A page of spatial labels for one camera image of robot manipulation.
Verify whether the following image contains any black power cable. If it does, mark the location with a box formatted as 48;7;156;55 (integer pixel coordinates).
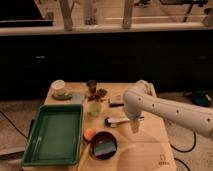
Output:
170;131;198;154

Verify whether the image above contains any yellow wooden utensil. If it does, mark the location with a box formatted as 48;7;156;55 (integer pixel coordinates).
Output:
77;144;90;171

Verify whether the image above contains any grey blue cloth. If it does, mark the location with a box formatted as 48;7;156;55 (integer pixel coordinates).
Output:
70;93;85;104

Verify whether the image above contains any dark brown cup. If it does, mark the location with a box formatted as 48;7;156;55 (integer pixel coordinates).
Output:
87;80;97;93

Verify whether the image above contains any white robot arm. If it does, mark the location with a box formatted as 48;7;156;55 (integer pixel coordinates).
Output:
123;80;213;140

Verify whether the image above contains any green plastic tray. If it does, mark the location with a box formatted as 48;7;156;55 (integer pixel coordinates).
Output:
22;105;83;167

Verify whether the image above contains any brown pinecone cluster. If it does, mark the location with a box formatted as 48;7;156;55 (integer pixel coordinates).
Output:
88;88;107;101

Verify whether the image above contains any orange ball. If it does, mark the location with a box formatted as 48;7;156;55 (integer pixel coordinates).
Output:
83;128;96;141

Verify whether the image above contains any dark bowl with sponge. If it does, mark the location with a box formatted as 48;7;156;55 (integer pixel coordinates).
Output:
90;131;117;160

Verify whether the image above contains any white cup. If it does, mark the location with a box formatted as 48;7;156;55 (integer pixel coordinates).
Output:
51;80;65;95

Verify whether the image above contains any light green cup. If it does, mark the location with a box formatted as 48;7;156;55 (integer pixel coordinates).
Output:
89;102;101;117

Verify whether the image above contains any green saucer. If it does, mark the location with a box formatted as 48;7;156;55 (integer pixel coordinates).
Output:
52;94;72;101

